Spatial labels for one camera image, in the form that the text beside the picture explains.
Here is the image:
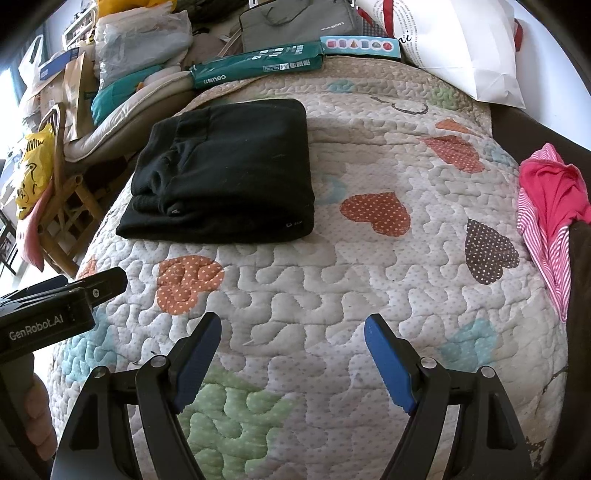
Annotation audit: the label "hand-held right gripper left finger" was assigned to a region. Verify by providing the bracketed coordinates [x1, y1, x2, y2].
[55, 312, 222, 480]

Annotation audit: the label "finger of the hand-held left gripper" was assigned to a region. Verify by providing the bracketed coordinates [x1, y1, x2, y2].
[62, 267, 129, 306]
[0, 275, 70, 304]

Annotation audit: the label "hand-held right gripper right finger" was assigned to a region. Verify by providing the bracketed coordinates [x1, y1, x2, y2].
[365, 313, 527, 480]

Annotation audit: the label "black pants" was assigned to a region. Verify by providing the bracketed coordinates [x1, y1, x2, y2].
[115, 98, 317, 244]

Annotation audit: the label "person's left hand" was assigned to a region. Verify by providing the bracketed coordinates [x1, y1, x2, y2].
[23, 375, 58, 451]

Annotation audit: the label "pale pink cloth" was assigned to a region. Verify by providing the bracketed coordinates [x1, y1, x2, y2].
[16, 185, 59, 269]

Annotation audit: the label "wooden chair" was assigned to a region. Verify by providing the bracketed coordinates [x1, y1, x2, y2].
[34, 104, 105, 278]

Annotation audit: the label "quilted heart-patterned bedspread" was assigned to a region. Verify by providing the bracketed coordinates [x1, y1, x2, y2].
[48, 58, 571, 480]

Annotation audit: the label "yellow plastic bag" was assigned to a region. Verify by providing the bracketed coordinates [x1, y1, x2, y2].
[16, 122, 57, 220]

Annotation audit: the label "beige cushion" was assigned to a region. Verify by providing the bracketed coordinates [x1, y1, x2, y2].
[62, 74, 195, 163]

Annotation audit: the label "teal cloth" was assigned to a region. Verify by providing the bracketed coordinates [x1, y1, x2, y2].
[91, 65, 165, 126]

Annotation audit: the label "pink striped garment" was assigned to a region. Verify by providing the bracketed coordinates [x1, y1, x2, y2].
[516, 143, 574, 324]

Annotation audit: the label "brown paper bag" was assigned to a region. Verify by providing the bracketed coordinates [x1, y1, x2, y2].
[62, 51, 98, 140]

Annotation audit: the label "dark brown blanket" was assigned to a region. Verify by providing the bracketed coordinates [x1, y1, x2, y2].
[489, 104, 591, 480]

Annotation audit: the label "white plastic bag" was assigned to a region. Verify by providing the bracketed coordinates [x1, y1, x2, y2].
[18, 34, 47, 89]

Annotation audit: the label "clear plastic bag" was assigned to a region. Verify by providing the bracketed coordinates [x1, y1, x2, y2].
[95, 11, 194, 82]

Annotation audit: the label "white shelf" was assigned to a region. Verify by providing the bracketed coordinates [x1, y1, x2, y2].
[62, 9, 98, 48]

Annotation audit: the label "green long box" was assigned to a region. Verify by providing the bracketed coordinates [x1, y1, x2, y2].
[189, 41, 326, 90]

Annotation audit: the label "large yellow bag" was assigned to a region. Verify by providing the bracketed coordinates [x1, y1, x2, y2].
[97, 0, 176, 16]

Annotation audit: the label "light blue shape toy box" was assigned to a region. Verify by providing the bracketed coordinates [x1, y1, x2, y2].
[321, 36, 402, 59]

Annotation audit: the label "grey laptop bag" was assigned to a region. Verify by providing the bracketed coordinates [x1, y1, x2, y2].
[239, 0, 365, 53]

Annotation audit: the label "white bag with red handles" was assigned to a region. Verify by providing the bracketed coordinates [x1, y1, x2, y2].
[355, 0, 527, 110]

